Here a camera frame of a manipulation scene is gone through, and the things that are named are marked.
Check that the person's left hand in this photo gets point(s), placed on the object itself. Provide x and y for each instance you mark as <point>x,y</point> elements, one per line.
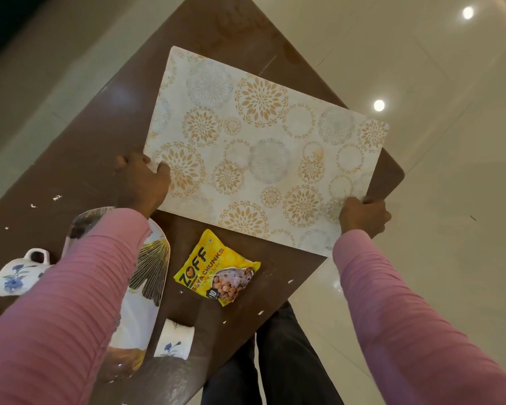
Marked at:
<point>139,185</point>

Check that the person's right hand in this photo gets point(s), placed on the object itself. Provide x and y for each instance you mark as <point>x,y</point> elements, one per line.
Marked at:
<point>362,217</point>

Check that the person's right thumb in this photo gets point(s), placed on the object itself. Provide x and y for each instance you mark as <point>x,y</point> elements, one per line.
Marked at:
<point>349,205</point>

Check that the person's left thumb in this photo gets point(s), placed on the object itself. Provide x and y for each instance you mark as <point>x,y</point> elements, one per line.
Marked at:
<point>162,176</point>

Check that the floral patterned placemat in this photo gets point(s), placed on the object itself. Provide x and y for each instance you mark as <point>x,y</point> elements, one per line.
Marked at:
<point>261,147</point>

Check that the person's right forearm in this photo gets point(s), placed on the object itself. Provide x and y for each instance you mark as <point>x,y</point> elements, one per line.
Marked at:
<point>417,328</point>

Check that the person's left forearm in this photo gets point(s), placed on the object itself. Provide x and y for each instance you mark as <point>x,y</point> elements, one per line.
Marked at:
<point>50,316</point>

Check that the brown wooden table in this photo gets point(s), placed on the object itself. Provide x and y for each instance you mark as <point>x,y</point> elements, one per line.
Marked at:
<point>122,134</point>

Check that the yellow snack packet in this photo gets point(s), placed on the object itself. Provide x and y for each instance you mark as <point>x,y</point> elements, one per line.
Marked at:
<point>217,269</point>

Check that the white tray with leaf print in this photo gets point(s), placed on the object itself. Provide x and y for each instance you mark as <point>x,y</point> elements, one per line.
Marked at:
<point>145,286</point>

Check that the white cup with blue flower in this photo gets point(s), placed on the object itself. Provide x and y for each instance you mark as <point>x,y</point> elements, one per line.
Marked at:
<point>19,274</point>
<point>173,339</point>

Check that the person's dark trousers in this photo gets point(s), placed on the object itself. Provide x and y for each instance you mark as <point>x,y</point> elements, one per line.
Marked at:
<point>274,362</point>

